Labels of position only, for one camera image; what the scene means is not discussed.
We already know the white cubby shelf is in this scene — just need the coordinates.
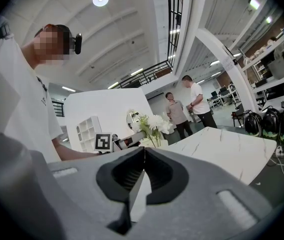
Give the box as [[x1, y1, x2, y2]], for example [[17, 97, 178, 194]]
[[76, 115, 103, 153]]

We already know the white dressing table with mirror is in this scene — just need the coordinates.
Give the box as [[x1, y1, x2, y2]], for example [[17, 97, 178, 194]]
[[125, 108, 169, 149]]

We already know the white flowers bunch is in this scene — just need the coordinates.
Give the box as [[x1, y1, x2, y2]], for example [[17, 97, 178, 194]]
[[131, 113, 174, 149]]

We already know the row of office desks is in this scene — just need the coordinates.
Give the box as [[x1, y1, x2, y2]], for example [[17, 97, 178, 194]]
[[207, 83, 240, 109]]

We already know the person's white t-shirt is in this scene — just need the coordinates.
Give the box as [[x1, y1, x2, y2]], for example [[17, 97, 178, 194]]
[[0, 15, 64, 164]]

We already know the black shoulder strap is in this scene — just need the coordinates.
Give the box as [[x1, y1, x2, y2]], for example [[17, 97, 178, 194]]
[[0, 24, 12, 39]]

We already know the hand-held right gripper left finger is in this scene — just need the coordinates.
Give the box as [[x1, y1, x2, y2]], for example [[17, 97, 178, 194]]
[[47, 146, 146, 240]]

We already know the white storage shelving unit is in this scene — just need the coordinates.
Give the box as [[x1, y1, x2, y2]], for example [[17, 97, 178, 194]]
[[238, 21, 284, 111]]

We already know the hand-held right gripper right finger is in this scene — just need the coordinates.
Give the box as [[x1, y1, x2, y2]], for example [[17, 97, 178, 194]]
[[131, 146, 274, 240]]

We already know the black head-worn camera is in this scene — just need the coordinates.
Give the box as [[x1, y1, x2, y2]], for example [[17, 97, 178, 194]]
[[72, 32, 83, 56]]

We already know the person's head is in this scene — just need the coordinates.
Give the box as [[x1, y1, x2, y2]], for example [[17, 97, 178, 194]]
[[21, 23, 74, 66]]

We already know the white marble table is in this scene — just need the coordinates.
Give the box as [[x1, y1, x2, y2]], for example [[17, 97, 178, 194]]
[[166, 126, 278, 186]]

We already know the black metal railing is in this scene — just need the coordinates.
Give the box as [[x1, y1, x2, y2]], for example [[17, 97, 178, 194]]
[[107, 0, 184, 90]]

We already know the grey storage bin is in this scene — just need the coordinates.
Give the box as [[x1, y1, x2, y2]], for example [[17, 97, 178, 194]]
[[267, 59, 284, 81]]

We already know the wooden chair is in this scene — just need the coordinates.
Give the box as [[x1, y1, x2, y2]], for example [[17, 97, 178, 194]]
[[231, 103, 246, 128]]

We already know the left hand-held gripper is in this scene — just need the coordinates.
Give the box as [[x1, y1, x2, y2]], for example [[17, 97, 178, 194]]
[[94, 130, 147, 155]]

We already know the person's left forearm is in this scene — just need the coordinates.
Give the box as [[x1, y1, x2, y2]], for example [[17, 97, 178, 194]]
[[51, 135, 100, 162]]

